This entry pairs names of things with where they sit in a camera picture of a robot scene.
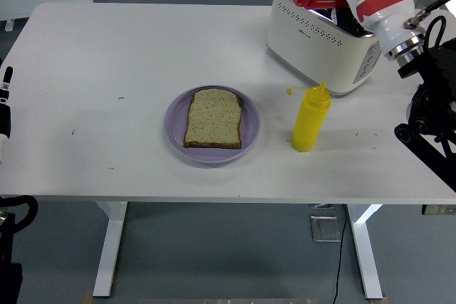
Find purple round plate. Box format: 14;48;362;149
163;85;261;165

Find clear plastic floor cover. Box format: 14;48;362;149
309;214;342;243

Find speckled bread slice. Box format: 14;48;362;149
183;88;243;150

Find yellow squeeze bottle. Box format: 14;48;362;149
284;80;332;153

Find white table leg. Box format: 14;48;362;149
347;204;384;300
92;201;128;298

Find white two-slot toaster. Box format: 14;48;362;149
266;0;384;98

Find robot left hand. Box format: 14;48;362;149
0;65;14;163

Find black floor cable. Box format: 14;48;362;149
333;204;350;304

